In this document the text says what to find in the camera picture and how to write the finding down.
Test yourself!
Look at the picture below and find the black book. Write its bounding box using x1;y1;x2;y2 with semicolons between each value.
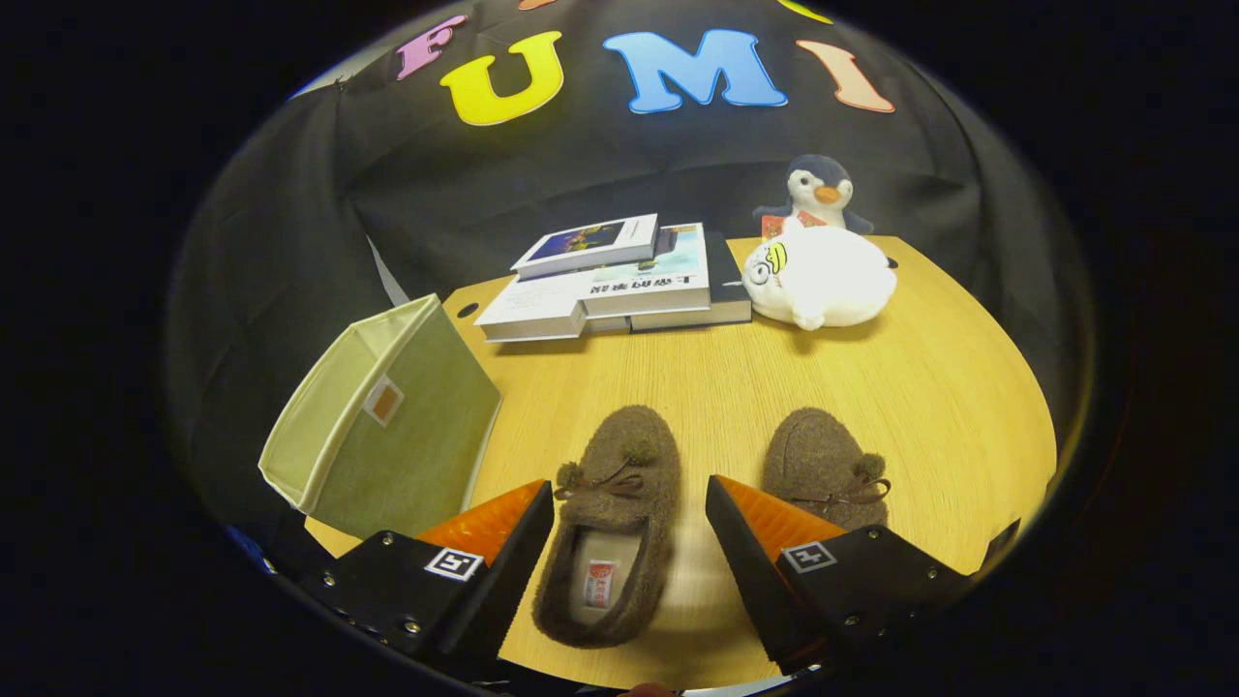
629;230;753;333

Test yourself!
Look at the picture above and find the large plain white book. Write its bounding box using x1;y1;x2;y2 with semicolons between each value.
474;276;591;344

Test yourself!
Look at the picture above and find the small white picture-cover book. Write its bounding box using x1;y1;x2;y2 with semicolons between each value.
510;214;660;282

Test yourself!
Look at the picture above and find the brown fuzzy slipper shoe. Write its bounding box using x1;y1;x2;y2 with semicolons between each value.
761;407;891;533
531;405;682;650

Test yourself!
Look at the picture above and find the grey penguin plush toy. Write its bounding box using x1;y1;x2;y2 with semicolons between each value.
752;155;875;238

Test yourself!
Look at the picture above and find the white round plush toy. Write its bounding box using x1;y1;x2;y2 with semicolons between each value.
742;225;898;331

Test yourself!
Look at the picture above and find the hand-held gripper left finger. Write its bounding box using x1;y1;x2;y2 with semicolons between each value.
293;480;556;671

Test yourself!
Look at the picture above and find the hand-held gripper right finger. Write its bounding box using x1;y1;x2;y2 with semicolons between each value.
704;474;971;677

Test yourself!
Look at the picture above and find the green fabric storage box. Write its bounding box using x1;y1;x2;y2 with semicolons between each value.
258;293;502;540

